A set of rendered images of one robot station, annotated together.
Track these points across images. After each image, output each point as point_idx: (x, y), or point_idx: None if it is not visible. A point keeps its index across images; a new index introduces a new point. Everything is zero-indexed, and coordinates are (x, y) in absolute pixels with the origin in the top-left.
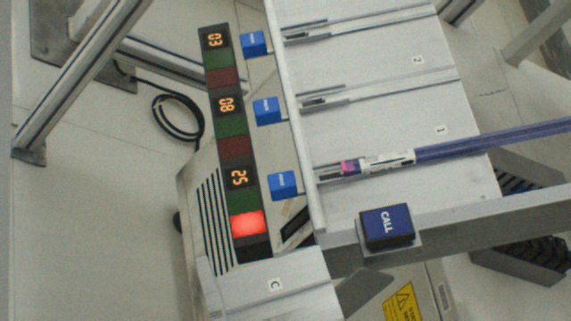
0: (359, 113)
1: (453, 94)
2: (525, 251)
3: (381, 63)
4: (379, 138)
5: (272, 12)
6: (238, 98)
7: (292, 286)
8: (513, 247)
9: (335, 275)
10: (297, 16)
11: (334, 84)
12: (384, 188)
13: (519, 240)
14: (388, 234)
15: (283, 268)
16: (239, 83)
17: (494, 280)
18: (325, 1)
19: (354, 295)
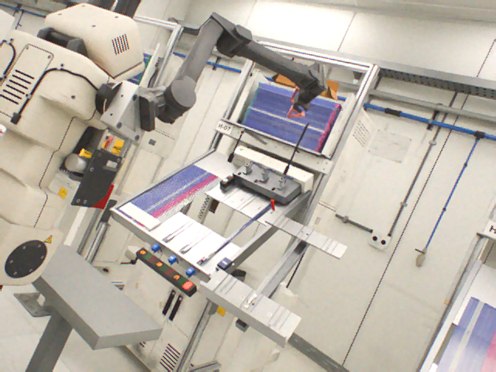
0: (195, 249)
1: (213, 234)
2: (235, 273)
3: (191, 236)
4: (204, 251)
5: (156, 237)
6: (161, 261)
7: (221, 280)
8: (233, 273)
9: None
10: (161, 236)
11: (184, 246)
12: (215, 260)
13: (248, 256)
14: (227, 264)
15: (216, 277)
16: (158, 258)
17: None
18: (166, 230)
19: None
